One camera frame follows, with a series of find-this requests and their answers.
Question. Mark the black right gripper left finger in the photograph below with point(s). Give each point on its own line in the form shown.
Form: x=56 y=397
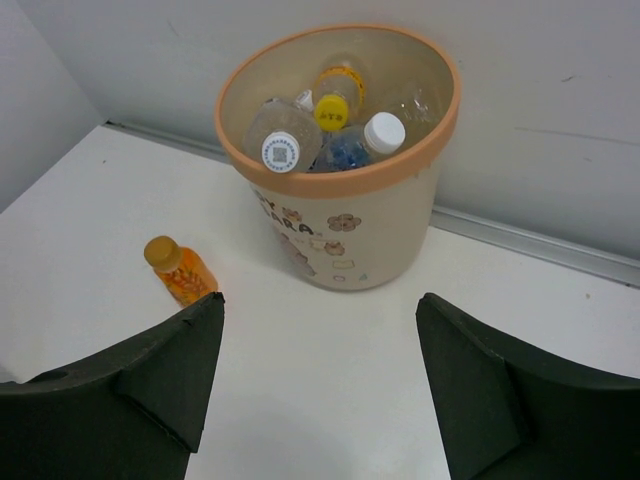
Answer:
x=135 y=410

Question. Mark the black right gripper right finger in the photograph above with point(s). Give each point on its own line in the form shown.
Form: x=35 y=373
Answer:
x=509 y=410

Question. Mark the orange juice bottle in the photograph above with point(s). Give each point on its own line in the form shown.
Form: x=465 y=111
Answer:
x=180 y=269

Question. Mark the clear bottle blue label tall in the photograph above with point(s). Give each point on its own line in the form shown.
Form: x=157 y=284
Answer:
x=360 y=146

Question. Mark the clear bottle orange blue label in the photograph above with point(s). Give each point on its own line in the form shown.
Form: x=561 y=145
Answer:
x=284 y=136

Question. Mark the yellow cap small bottle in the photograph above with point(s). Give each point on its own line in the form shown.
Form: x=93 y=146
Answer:
x=338 y=94

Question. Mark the clear bottle blue white cap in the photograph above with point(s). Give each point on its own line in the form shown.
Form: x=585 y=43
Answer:
x=411 y=103

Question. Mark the beige capybara plastic bin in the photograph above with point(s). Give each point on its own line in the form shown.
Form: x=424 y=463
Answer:
x=360 y=228

